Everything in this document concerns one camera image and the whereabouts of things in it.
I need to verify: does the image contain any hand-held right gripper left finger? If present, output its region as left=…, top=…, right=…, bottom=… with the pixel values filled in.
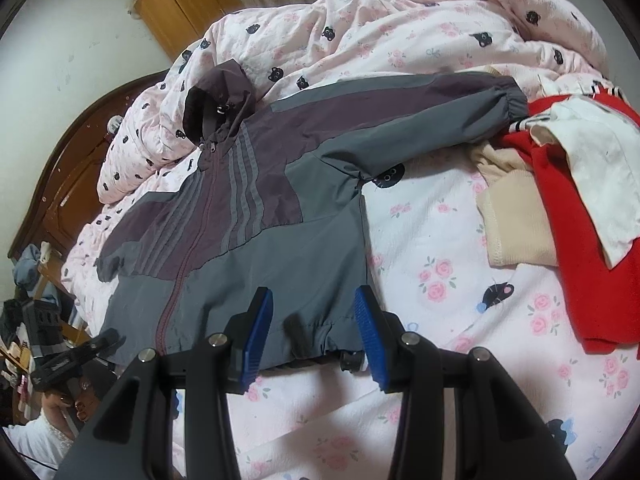
left=52, top=286, right=275, bottom=480

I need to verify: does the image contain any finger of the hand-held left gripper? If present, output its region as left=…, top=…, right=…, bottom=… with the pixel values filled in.
left=64, top=328, right=121, bottom=362

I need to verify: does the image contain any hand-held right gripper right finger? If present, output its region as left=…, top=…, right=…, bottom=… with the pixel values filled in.
left=353, top=285, right=598, bottom=480

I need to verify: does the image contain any grey and purple hooded jacket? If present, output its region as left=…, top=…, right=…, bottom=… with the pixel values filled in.
left=96, top=58, right=530, bottom=367

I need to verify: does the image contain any pile of blue grey clothes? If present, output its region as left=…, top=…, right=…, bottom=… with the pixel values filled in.
left=12, top=242, right=63, bottom=306

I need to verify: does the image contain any person's left hand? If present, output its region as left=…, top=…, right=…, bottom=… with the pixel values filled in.
left=43, top=389, right=104, bottom=424

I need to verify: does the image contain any black boxy object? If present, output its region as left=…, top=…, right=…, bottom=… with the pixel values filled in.
left=21, top=299, right=67, bottom=358

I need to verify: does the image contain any person's white top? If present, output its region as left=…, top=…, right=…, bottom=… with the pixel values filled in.
left=4, top=417, right=76, bottom=480

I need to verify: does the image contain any white floral bed sheet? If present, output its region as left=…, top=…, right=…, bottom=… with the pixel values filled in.
left=62, top=160, right=637, bottom=480

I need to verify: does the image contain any dark wooden headboard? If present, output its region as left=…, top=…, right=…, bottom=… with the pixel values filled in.
left=7, top=71, right=171, bottom=261

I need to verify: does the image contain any beige garment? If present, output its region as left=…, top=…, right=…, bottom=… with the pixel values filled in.
left=470, top=142, right=559, bottom=268

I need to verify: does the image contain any red garment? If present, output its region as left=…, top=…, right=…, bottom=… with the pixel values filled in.
left=502, top=80, right=640, bottom=356

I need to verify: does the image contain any white garment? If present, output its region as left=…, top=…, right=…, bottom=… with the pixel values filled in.
left=530, top=97, right=640, bottom=268

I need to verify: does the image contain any pink cat print quilt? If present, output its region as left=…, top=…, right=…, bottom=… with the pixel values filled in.
left=97, top=0, right=608, bottom=206

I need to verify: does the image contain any wooden cabinet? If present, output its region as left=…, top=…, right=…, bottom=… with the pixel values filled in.
left=134, top=0, right=243, bottom=61

